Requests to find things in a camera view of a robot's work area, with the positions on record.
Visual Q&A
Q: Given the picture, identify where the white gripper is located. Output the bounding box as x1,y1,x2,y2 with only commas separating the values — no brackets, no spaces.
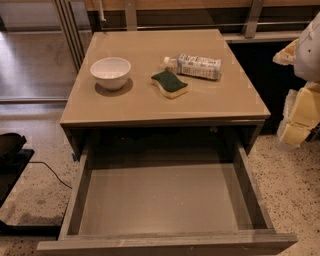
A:
272,39,320,146

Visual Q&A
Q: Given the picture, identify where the green and yellow sponge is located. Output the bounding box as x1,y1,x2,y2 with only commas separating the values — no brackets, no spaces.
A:
151,70,189,99

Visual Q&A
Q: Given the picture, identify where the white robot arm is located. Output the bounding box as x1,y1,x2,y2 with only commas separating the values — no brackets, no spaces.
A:
273,13,320,150

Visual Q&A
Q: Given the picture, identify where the beige drawer cabinet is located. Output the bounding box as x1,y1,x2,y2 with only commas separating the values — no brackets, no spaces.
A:
60,29,270,155

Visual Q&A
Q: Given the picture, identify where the open grey top drawer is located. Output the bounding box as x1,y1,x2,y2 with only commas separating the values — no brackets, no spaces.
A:
37,141,297,256

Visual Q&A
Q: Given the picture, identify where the clear labelled plastic bottle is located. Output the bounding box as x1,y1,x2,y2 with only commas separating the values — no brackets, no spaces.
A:
164,54,221,80

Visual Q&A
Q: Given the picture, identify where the white ceramic bowl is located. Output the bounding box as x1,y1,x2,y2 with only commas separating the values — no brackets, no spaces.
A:
90,57,131,91

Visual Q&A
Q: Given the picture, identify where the black chair base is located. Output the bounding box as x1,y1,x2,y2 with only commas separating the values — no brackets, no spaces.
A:
0,133,60,236

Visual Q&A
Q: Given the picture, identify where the metal railing frame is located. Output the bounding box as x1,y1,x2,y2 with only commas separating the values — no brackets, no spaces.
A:
51,0,320,67

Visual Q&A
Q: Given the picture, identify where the black floor cable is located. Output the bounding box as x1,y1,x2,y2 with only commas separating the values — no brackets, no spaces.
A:
28,161,73,190

